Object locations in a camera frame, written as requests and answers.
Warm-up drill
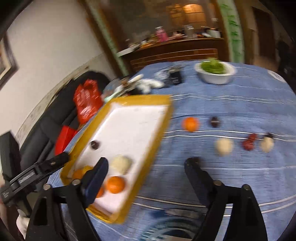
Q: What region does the red plastic bag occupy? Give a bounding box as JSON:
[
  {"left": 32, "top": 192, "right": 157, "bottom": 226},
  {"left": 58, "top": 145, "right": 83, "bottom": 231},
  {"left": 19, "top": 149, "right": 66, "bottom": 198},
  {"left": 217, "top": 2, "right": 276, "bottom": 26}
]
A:
[{"left": 73, "top": 79, "right": 103, "bottom": 125}]

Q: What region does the yellow cardboard tray box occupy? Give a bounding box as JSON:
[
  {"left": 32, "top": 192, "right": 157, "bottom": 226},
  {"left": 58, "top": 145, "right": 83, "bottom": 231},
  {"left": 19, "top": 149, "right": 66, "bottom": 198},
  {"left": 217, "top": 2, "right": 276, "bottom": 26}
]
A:
[{"left": 60, "top": 95, "right": 173, "bottom": 223}]

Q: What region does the white glove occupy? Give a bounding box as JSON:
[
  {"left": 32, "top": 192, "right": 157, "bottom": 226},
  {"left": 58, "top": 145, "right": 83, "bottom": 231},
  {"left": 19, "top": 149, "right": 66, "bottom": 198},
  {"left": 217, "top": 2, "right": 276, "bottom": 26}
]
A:
[{"left": 137, "top": 79, "right": 165, "bottom": 94}]

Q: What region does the pink bottle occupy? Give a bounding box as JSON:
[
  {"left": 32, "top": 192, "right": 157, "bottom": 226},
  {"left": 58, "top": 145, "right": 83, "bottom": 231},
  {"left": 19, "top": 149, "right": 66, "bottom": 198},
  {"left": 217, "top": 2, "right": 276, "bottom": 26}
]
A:
[{"left": 156, "top": 26, "right": 168, "bottom": 42}]

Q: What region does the wooden sideboard counter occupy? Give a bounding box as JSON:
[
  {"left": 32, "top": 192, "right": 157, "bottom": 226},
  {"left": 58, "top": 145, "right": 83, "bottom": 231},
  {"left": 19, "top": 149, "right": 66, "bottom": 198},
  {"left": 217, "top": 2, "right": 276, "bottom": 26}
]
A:
[{"left": 121, "top": 38, "right": 230, "bottom": 73}]

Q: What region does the red jujube date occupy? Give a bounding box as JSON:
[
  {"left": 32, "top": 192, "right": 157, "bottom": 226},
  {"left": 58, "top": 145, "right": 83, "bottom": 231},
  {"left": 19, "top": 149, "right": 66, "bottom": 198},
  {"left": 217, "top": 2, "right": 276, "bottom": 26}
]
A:
[
  {"left": 247, "top": 133, "right": 257, "bottom": 142},
  {"left": 242, "top": 140, "right": 254, "bottom": 151}
]

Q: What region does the black sofa chair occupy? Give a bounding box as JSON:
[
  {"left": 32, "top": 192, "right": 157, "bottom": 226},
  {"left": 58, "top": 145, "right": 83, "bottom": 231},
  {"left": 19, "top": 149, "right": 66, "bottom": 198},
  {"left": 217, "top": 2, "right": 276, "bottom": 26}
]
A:
[{"left": 20, "top": 71, "right": 110, "bottom": 170}]

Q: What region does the white bowl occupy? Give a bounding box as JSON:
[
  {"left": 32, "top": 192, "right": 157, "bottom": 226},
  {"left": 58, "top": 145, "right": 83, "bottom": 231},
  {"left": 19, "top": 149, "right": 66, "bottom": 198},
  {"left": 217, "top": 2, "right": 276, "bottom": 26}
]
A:
[{"left": 195, "top": 60, "right": 237, "bottom": 85}]

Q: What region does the white corn piece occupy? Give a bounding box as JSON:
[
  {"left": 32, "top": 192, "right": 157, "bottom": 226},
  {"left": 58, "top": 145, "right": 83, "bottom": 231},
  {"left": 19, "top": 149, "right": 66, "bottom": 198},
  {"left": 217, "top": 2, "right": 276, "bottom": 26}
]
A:
[
  {"left": 111, "top": 155, "right": 132, "bottom": 175},
  {"left": 260, "top": 137, "right": 274, "bottom": 153},
  {"left": 215, "top": 138, "right": 234, "bottom": 156}
]

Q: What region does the silver kettle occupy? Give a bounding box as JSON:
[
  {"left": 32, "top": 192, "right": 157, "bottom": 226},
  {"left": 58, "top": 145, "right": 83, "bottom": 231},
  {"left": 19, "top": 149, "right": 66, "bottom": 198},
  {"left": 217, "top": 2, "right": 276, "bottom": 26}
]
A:
[{"left": 184, "top": 25, "right": 194, "bottom": 39}]

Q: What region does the small orange far left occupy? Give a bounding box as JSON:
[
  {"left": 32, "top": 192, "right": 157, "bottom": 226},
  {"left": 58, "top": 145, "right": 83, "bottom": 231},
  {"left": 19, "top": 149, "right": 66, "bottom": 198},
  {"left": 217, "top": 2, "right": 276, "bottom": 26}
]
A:
[{"left": 182, "top": 116, "right": 200, "bottom": 132}]

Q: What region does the black box device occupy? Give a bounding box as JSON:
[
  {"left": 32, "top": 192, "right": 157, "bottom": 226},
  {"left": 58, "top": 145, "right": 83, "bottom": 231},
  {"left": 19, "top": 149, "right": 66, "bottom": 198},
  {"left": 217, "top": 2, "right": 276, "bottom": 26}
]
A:
[{"left": 169, "top": 67, "right": 182, "bottom": 85}]

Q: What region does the green lettuce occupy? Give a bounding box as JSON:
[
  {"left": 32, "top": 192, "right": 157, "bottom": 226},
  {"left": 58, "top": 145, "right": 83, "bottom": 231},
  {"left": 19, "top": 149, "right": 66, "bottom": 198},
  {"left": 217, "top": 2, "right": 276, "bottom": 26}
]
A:
[{"left": 201, "top": 58, "right": 226, "bottom": 74}]

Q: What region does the blue plaid tablecloth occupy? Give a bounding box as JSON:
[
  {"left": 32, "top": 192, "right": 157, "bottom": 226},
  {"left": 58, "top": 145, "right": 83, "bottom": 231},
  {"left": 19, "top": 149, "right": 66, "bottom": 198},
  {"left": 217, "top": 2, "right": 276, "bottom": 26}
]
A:
[{"left": 48, "top": 60, "right": 296, "bottom": 241}]

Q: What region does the large orange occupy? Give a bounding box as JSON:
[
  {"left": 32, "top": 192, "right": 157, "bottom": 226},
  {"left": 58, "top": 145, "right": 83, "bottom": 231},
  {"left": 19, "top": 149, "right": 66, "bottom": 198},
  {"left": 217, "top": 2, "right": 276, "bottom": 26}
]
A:
[{"left": 96, "top": 186, "right": 105, "bottom": 198}]

